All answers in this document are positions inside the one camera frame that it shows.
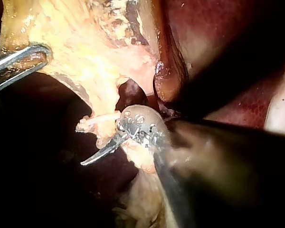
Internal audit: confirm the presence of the right arm instrument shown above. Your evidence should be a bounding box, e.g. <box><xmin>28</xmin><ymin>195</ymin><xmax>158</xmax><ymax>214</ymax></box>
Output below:
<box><xmin>115</xmin><ymin>105</ymin><xmax>172</xmax><ymax>149</ymax></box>

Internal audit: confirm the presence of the thin tube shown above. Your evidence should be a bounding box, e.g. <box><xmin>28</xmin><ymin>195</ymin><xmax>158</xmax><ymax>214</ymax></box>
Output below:
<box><xmin>85</xmin><ymin>112</ymin><xmax>121</xmax><ymax>125</ymax></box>

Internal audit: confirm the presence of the pale fatty tissue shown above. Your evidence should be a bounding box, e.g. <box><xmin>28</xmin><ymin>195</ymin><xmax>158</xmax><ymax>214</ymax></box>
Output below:
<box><xmin>111</xmin><ymin>140</ymin><xmax>174</xmax><ymax>228</ymax></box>
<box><xmin>263</xmin><ymin>67</ymin><xmax>285</xmax><ymax>139</ymax></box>

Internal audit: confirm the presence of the dark red liver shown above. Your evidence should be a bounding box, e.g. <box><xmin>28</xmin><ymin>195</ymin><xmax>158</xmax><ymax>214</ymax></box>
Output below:
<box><xmin>153</xmin><ymin>0</ymin><xmax>285</xmax><ymax>130</ymax></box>

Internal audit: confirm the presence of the gallbladder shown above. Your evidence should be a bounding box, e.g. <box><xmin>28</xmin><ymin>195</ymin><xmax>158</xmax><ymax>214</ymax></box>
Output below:
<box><xmin>0</xmin><ymin>0</ymin><xmax>162</xmax><ymax>148</ymax></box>

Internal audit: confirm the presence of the left arm instrument jaw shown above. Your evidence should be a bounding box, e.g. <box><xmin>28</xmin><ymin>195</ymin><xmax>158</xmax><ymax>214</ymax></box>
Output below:
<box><xmin>0</xmin><ymin>44</ymin><xmax>53</xmax><ymax>96</ymax></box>

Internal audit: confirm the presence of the right arm instrument jaw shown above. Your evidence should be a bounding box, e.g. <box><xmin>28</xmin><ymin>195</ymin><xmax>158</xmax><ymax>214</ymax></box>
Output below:
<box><xmin>81</xmin><ymin>138</ymin><xmax>124</xmax><ymax>166</ymax></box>
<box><xmin>80</xmin><ymin>134</ymin><xmax>119</xmax><ymax>165</ymax></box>

